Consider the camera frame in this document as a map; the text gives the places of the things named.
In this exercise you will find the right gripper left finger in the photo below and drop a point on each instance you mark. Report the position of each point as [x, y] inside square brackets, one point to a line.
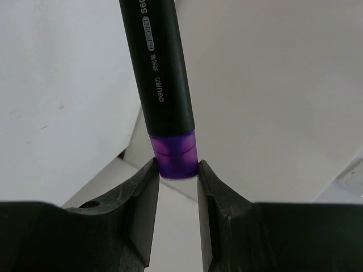
[112, 232]

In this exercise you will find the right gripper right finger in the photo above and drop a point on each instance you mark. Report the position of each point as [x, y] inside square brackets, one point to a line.
[239, 235]

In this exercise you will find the purple black highlighter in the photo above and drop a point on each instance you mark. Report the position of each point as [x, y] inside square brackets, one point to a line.
[156, 51]

